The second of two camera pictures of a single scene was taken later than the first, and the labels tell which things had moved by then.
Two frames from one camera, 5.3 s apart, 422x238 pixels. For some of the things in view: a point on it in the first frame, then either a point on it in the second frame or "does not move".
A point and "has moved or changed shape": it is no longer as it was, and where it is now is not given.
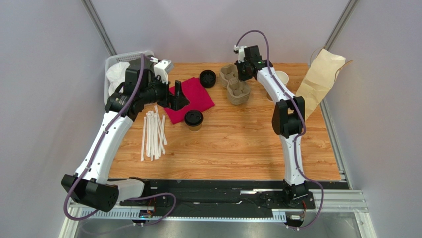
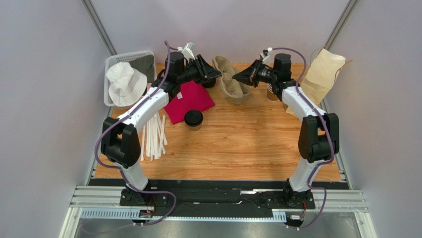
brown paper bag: [319, 79] does not move
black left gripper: [177, 101] → [206, 73]
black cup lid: [193, 117] does not move
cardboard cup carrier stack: [238, 91] has moved or changed shape
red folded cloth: [193, 90] does not move
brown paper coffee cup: [194, 128] does not move
